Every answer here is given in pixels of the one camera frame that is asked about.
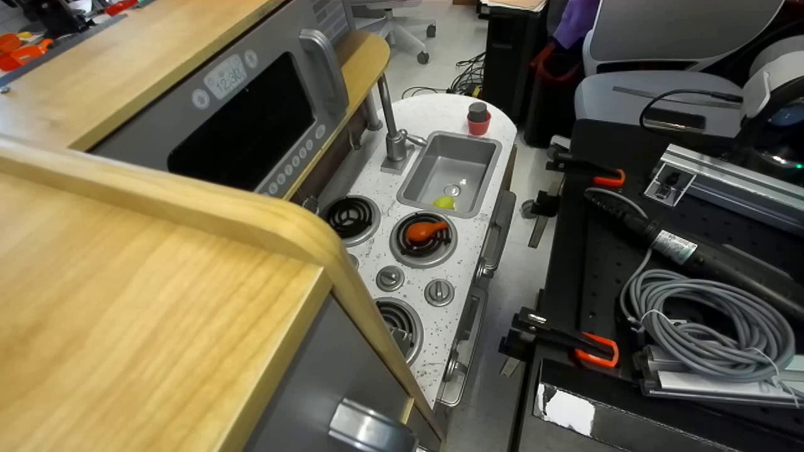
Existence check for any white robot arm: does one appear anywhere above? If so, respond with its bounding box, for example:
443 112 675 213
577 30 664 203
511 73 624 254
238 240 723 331
742 36 804 119

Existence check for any orange cup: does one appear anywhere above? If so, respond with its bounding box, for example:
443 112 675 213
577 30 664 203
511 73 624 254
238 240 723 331
468 114 490 137

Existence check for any orange toy spoon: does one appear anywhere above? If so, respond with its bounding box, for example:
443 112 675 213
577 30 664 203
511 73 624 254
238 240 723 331
405 221 449 245

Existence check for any white toy stove counter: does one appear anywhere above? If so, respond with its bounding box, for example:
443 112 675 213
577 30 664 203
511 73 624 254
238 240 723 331
323 94 514 407

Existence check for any yellow toy lemon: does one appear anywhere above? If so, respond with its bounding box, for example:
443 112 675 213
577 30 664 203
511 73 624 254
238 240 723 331
435 197 458 212

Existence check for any gray toy faucet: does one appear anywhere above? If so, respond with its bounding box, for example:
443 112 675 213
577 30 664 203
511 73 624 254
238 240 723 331
377 79 414 175

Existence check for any gray toy sink basin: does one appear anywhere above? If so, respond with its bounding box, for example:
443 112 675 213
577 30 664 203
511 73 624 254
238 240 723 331
396 134 503 220

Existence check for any gray toy microwave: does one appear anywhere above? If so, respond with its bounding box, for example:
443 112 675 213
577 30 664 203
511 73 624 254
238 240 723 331
95 0 354 197

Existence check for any wooden toy kitchen cabinet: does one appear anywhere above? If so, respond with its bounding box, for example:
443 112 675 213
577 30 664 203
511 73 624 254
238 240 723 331
0 0 443 452

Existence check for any black handheld tool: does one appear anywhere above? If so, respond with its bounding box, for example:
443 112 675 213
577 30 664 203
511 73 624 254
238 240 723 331
585 188 804 323

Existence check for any orange-handled black clamp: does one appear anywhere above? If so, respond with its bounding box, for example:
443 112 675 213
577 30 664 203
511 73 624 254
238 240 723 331
499 310 621 369
546 143 625 188

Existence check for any aluminium extrusion rail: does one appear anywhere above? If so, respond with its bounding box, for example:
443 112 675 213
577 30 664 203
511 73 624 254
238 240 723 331
644 143 804 236

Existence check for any coiled gray cable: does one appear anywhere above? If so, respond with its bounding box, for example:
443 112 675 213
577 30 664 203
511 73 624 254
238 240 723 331
619 249 798 387

